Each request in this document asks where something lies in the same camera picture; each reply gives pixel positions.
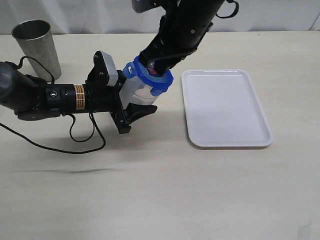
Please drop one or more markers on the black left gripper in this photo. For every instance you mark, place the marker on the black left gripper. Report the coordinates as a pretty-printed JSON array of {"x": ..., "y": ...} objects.
[{"x": 104, "y": 99}]

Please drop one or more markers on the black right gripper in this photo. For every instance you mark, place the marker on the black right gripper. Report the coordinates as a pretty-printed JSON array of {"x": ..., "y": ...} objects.
[{"x": 165, "y": 55}]

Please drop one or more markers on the blue plastic lid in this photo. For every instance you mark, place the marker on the blue plastic lid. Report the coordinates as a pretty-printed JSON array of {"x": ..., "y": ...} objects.
[{"x": 138, "y": 77}]

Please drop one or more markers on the clear plastic container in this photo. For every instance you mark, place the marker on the clear plastic container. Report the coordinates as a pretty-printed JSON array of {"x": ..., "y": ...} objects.
[{"x": 124, "y": 97}]

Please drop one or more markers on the stainless steel cup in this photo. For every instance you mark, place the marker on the stainless steel cup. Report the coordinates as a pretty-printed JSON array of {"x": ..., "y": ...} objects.
[{"x": 36, "y": 41}]

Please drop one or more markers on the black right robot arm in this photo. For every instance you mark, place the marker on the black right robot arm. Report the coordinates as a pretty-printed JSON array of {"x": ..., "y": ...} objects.
[{"x": 181, "y": 30}]

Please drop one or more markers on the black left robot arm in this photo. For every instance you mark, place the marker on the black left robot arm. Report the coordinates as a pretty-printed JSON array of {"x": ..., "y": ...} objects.
[{"x": 32, "y": 98}]

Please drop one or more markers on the white rectangular tray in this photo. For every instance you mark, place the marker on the white rectangular tray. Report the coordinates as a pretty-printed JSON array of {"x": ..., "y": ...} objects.
[{"x": 223, "y": 111}]

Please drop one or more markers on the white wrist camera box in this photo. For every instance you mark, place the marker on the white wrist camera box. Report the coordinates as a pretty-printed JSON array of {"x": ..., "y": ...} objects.
[{"x": 106, "y": 70}]

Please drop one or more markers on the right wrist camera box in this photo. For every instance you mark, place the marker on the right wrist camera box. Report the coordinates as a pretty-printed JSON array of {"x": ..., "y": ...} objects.
[{"x": 140, "y": 6}]

